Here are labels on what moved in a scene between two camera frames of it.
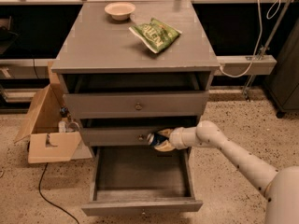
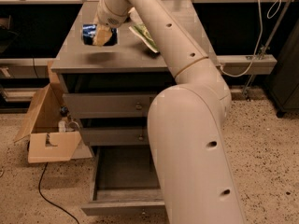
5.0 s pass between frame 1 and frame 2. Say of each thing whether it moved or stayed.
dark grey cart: stayed
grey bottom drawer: stayed
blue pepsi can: moved
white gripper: moved
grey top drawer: stayed
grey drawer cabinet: stayed
